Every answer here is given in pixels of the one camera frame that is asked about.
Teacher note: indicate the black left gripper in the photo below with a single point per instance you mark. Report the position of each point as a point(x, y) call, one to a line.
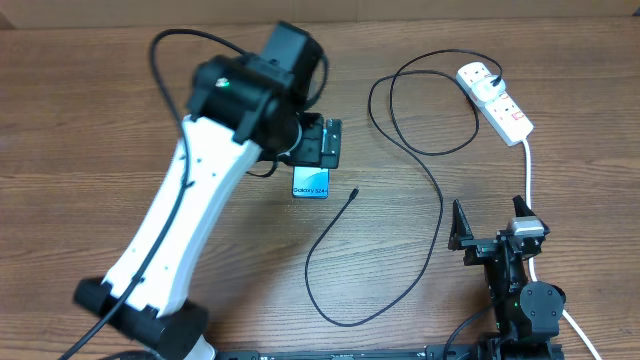
point(313, 152)

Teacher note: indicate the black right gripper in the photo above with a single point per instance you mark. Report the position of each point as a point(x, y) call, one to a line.
point(483, 247)

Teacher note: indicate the blue Samsung smartphone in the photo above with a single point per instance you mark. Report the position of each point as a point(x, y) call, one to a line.
point(310, 183)

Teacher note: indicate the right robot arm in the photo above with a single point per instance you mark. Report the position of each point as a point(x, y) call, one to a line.
point(527, 312)

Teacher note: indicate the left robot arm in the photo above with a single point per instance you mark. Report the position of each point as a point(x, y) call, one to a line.
point(244, 108)

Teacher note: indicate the white USB charger plug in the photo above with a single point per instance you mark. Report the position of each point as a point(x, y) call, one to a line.
point(488, 89)

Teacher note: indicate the white power strip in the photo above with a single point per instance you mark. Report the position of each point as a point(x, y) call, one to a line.
point(505, 116)

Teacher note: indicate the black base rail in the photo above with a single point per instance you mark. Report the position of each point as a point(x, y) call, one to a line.
point(430, 352)

